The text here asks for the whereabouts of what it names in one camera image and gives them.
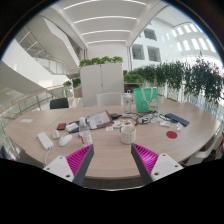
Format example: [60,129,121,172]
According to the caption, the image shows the row of green plants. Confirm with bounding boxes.
[123,57,224,105]

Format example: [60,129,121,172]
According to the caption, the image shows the small potted plant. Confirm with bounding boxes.
[62,78,83,99]

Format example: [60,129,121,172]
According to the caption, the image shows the white plastic packet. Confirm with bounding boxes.
[159,120,172,128]

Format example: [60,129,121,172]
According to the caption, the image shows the white grid-pattern mug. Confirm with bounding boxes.
[119,125,137,145]

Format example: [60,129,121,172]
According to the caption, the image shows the green tote bag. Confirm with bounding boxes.
[133,87,159,114]

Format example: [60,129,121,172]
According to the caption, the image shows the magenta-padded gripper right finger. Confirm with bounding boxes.
[130,142,185,186]

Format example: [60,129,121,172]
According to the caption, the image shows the clear tumbler with lid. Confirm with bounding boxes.
[122,91,133,114]

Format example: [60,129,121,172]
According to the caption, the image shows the white chair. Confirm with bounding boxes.
[96,92,124,107]

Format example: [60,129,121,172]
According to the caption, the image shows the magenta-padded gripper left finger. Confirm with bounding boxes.
[43,143,95,187]

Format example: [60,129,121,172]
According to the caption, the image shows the brown clipboard with papers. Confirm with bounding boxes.
[85,110,115,130]

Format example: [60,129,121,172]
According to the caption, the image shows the white box on black notebook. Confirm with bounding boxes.
[65,120,81,134]

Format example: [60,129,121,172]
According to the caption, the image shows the black chair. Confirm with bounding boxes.
[49,97,70,110]

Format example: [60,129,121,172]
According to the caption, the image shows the flat round red coaster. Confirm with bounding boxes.
[165,130,178,140]

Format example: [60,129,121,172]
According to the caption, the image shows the white power strip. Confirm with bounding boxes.
[36,131,54,151]

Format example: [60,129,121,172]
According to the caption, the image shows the white cabinet with plants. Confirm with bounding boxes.
[79,55,125,108]

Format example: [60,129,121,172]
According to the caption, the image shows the colourful sticker sheet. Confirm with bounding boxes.
[105,119,134,132]

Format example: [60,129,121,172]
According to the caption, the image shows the black tangled cables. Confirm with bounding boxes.
[131,111,172,126]

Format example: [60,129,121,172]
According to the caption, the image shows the dark blue keyboard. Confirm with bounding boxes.
[164,112,191,127]

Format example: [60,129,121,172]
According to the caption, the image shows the clear plastic water bottle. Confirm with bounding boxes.
[78,116,93,147]

